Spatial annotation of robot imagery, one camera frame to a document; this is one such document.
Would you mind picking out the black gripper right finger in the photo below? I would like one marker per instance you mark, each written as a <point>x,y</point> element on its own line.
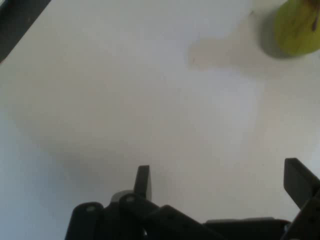
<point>297,182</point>

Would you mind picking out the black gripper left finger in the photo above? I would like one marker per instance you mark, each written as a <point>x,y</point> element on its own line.
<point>140,215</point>

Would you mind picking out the green pear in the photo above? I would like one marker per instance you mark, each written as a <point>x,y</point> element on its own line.
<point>297,27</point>

